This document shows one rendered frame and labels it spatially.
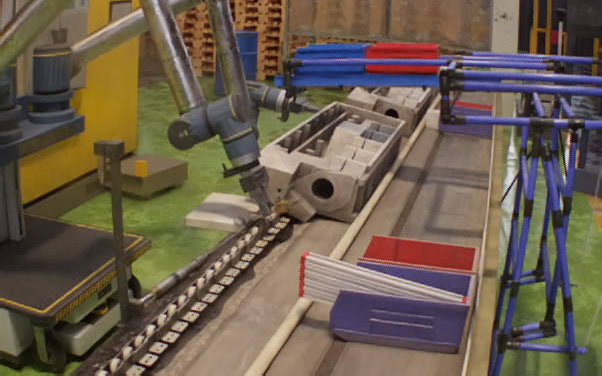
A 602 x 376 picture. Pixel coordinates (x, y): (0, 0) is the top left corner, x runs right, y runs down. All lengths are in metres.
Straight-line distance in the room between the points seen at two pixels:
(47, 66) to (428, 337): 2.13
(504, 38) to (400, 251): 6.61
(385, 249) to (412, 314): 0.40
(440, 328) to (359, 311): 0.20
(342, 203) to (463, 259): 0.66
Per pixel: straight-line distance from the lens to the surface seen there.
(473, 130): 4.14
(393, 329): 1.69
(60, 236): 3.51
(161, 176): 5.15
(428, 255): 2.00
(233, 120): 2.24
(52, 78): 3.14
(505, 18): 8.46
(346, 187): 2.48
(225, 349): 1.67
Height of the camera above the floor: 1.60
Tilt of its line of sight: 16 degrees down
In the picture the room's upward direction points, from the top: 3 degrees clockwise
